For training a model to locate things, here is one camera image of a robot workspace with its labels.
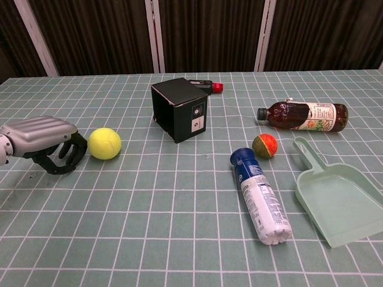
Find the brown bottle with label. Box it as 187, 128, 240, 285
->
257, 100, 349, 133

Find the dark brown curtain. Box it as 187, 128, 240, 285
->
0, 0, 383, 85

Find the light green plastic dustpan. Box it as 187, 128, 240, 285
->
293, 136, 383, 248

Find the green grid cutting mat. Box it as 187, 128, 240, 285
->
0, 69, 383, 287

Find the white vertical frame post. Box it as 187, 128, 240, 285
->
254, 0, 276, 72
144, 0, 166, 74
13, 0, 60, 77

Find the black cardboard box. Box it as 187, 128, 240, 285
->
150, 77, 208, 145

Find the white can with blue cap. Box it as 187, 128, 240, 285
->
229, 147, 293, 246

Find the black bottle with red cap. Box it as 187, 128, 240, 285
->
186, 79, 224, 95

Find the orange and green ball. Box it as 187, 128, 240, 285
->
252, 133, 278, 159

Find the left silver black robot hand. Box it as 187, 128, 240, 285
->
1, 116, 90, 175

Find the yellow tennis ball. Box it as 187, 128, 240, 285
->
87, 127, 123, 161

